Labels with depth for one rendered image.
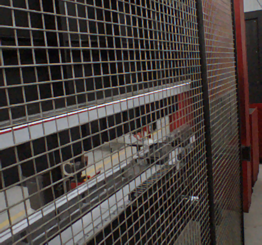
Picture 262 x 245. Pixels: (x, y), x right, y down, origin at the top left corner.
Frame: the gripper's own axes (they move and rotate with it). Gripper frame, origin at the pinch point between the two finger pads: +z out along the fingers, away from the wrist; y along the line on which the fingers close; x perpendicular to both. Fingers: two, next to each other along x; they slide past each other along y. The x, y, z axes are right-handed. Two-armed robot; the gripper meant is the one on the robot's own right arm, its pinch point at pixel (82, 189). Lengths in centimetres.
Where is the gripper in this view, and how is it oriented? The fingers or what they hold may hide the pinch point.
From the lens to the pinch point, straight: 225.9
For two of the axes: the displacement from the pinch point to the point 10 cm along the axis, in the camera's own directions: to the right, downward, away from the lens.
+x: 3.2, -1.5, 9.4
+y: 8.9, -3.0, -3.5
